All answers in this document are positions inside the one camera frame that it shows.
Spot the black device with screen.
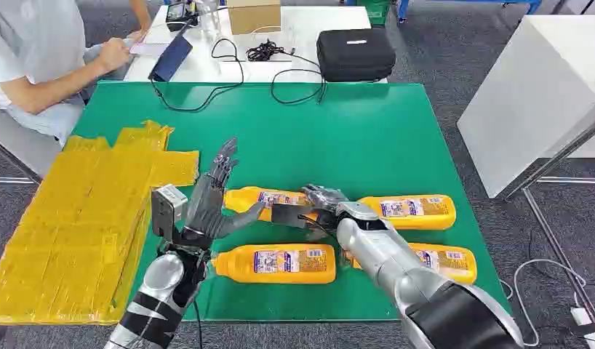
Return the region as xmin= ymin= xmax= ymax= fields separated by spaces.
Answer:
xmin=164 ymin=2 xmax=201 ymax=33

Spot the white paper sheet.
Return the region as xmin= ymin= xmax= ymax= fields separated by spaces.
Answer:
xmin=129 ymin=42 xmax=171 ymax=57

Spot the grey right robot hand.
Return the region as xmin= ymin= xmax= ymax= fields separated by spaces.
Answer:
xmin=271 ymin=184 xmax=356 ymax=242

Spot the dark blue tablet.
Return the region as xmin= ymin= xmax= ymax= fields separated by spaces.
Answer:
xmin=148 ymin=34 xmax=194 ymax=83

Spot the cardboard box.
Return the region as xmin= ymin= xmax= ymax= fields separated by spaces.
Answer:
xmin=226 ymin=0 xmax=282 ymax=36

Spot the black zip case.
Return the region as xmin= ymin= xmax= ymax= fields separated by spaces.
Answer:
xmin=316 ymin=28 xmax=397 ymax=83

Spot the green table mat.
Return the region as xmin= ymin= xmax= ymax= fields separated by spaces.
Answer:
xmin=73 ymin=81 xmax=513 ymax=323

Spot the bundled black cable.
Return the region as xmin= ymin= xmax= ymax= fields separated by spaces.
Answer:
xmin=245 ymin=39 xmax=327 ymax=106

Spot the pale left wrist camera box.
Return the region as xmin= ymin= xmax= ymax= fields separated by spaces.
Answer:
xmin=151 ymin=184 xmax=188 ymax=241

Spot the white floor cable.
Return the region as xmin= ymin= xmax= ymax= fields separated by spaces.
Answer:
xmin=500 ymin=259 xmax=588 ymax=348

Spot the orange drink bottle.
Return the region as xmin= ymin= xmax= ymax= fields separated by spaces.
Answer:
xmin=346 ymin=243 xmax=478 ymax=286
xmin=223 ymin=186 xmax=322 ymax=225
xmin=211 ymin=244 xmax=337 ymax=285
xmin=356 ymin=194 xmax=457 ymax=231

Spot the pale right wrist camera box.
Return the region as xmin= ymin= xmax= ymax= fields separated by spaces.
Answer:
xmin=335 ymin=201 xmax=381 ymax=228

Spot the person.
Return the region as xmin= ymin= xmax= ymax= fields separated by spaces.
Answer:
xmin=0 ymin=0 xmax=153 ymax=146

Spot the yellow sheet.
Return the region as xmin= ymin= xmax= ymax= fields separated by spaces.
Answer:
xmin=0 ymin=120 xmax=201 ymax=326

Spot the metal table leg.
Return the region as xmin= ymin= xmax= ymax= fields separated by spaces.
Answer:
xmin=502 ymin=113 xmax=595 ymax=324

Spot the large white side table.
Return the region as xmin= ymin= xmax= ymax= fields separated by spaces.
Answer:
xmin=456 ymin=14 xmax=595 ymax=199

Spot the green crate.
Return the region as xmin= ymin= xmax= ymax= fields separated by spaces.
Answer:
xmin=357 ymin=0 xmax=392 ymax=26

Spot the white power strip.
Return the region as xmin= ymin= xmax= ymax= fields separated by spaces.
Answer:
xmin=570 ymin=305 xmax=595 ymax=349

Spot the person's hand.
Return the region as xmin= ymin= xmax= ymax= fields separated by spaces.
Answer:
xmin=95 ymin=37 xmax=135 ymax=73

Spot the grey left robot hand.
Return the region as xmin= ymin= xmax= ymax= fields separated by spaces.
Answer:
xmin=180 ymin=137 xmax=267 ymax=244

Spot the blue metal frame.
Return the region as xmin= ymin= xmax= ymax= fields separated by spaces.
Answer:
xmin=396 ymin=0 xmax=543 ymax=23

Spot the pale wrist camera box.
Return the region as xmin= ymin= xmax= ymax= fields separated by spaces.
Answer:
xmin=335 ymin=201 xmax=381 ymax=228
xmin=151 ymin=184 xmax=188 ymax=241

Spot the long black cable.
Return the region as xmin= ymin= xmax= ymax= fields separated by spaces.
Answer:
xmin=150 ymin=37 xmax=245 ymax=113

